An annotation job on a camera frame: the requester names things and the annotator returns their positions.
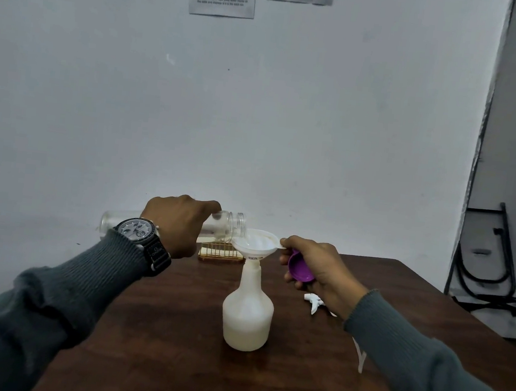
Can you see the dark wooden table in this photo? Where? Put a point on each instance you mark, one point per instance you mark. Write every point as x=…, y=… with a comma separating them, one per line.
x=167, y=358

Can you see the black folding chair frame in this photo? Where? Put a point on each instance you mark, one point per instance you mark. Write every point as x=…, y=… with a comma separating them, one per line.
x=504, y=237

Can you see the white plastic spray bottle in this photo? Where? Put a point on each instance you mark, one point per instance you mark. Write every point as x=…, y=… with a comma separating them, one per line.
x=247, y=311

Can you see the white trigger sprayer head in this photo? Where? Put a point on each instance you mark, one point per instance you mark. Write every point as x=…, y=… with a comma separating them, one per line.
x=316, y=301

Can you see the person's right forearm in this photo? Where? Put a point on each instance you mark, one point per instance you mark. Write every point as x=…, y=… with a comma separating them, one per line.
x=440, y=382

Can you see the person's left hand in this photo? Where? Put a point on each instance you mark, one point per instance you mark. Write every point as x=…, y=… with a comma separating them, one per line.
x=176, y=226

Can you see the clear glass bottle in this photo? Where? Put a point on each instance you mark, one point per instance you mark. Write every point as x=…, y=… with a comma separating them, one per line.
x=227, y=226

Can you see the person's right hand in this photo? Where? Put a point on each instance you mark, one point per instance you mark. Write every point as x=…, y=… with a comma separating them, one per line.
x=323, y=273

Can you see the person's left forearm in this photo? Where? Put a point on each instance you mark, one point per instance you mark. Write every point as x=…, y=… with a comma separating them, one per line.
x=44, y=308

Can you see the purple bottle cap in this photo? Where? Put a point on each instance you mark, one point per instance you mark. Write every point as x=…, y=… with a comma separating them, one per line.
x=298, y=268

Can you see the white plastic funnel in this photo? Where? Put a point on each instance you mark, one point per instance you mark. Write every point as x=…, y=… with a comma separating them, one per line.
x=253, y=243

